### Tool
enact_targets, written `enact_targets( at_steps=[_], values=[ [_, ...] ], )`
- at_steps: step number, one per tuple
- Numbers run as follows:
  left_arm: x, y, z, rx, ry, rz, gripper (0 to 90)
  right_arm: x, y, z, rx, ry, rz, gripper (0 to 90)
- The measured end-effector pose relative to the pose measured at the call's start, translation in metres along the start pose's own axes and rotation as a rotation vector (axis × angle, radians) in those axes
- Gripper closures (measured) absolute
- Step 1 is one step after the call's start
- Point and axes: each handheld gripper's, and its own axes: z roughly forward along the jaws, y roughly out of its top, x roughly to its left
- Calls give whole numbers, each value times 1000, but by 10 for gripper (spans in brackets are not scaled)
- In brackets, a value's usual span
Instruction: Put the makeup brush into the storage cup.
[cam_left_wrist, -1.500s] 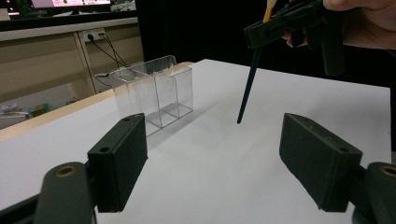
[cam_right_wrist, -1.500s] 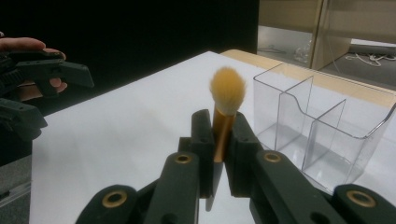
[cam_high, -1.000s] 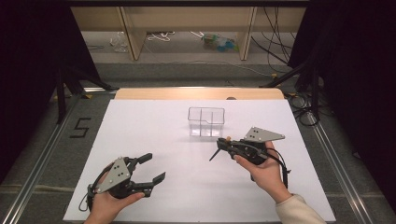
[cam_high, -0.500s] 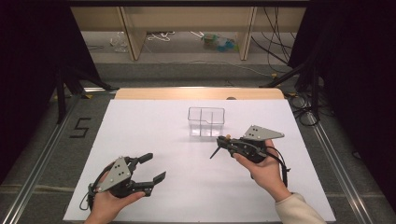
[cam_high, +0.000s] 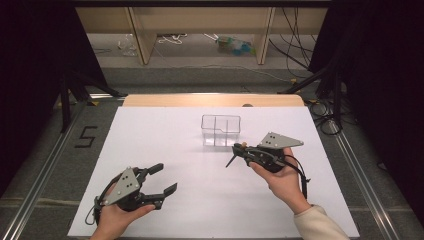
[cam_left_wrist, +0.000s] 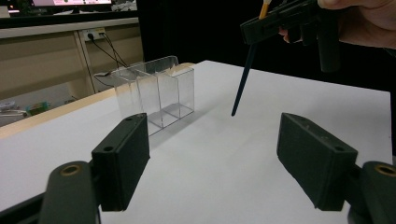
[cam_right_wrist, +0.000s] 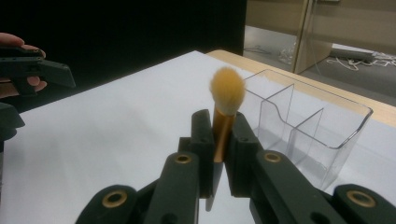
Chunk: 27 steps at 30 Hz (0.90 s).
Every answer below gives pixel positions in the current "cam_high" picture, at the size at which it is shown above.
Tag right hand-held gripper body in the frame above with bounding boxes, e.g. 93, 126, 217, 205
245, 131, 305, 174

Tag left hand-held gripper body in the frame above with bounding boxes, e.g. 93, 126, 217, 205
101, 166, 158, 213

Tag black chopstick with tan end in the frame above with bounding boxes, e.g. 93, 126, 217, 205
225, 141, 248, 169

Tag clear plastic divided container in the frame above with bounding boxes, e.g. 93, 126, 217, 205
200, 114, 242, 149

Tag person's right hand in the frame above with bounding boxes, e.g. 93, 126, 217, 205
248, 147, 312, 215

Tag person's left hand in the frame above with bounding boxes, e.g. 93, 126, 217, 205
89, 181, 156, 239

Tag large white table mat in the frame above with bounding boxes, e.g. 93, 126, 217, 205
67, 106, 361, 240

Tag light wooden table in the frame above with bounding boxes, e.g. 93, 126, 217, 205
122, 93, 305, 108

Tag black metal stand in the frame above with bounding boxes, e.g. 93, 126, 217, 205
277, 64, 345, 130
59, 70, 122, 135

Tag colourful plastic bag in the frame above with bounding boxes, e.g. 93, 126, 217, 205
215, 34, 257, 57

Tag clear plastic bag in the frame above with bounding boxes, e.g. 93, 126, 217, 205
116, 32, 139, 57

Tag beige wooden shelf unit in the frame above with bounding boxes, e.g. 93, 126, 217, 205
75, 6, 330, 66

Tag dark curtain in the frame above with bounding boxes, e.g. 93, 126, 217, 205
307, 0, 424, 228
0, 0, 108, 198

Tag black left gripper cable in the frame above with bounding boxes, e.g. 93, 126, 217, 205
84, 171, 131, 226

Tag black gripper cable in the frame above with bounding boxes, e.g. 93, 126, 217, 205
84, 171, 131, 226
253, 149, 312, 201

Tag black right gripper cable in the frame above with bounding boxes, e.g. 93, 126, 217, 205
253, 149, 312, 201

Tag black cable coil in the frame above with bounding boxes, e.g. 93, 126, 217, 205
307, 99, 345, 137

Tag metal floor rail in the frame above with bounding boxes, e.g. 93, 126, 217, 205
327, 119, 402, 240
1, 99, 88, 240

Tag hanging black cables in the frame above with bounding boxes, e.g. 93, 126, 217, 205
267, 6, 318, 71

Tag white coiled cord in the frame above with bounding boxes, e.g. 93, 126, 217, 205
156, 32, 189, 46

